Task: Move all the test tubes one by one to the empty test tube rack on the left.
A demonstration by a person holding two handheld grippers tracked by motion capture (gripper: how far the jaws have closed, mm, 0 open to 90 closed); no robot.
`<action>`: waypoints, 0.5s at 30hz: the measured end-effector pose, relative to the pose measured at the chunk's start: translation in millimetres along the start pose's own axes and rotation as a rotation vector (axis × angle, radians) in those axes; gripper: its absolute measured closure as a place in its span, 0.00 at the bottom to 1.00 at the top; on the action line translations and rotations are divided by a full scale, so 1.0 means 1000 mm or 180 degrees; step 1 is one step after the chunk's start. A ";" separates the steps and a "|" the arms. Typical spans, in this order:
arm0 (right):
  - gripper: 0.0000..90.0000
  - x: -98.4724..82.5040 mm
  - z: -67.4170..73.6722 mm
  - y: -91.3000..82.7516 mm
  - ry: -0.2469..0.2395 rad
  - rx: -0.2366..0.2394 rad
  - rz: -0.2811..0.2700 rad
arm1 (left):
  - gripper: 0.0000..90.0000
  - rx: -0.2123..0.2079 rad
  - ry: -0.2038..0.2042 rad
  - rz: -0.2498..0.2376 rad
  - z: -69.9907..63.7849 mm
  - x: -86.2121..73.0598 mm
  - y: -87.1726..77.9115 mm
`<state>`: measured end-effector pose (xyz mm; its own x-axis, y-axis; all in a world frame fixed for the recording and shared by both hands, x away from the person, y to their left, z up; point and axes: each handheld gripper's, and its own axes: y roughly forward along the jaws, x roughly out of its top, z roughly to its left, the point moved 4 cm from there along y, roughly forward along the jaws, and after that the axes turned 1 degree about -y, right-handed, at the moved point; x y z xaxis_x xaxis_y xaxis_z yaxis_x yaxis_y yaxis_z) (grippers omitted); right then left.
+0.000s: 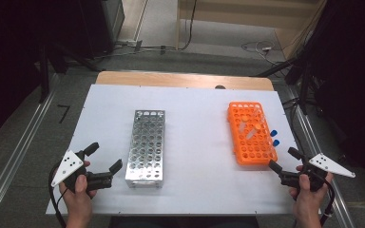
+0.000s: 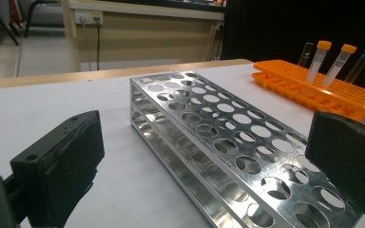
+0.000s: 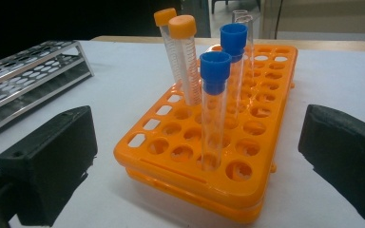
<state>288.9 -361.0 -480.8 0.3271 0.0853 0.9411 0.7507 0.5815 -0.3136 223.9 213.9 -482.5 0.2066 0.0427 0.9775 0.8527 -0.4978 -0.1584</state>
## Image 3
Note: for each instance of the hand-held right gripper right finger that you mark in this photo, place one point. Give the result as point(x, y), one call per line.
point(345, 148)

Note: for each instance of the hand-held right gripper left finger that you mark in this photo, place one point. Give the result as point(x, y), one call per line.
point(50, 158)

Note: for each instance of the metal test tube rack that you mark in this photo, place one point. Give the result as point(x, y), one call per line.
point(28, 65)

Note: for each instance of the orange plastic test tube rack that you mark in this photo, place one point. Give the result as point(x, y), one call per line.
point(171, 173)

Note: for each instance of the blue-capped glass test tube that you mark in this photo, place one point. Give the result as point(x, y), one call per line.
point(215, 71)
point(233, 38)

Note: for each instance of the orange-capped test tube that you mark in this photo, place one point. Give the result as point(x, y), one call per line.
point(164, 17)
point(182, 27)

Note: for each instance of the white table sheet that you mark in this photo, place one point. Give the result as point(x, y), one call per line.
point(329, 79)

